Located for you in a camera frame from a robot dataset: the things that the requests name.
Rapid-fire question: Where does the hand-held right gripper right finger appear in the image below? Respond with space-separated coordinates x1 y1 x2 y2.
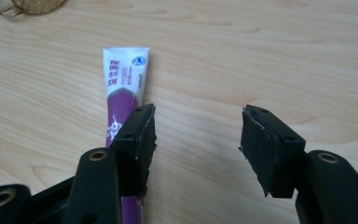
238 104 307 199

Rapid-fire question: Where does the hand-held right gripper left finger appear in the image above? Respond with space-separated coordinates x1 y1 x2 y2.
109 103 158 205

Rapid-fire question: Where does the white and purple tube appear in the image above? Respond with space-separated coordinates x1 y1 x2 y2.
103 47 151 224

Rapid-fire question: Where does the clear brown glass container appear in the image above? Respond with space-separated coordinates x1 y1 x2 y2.
0 0 69 17

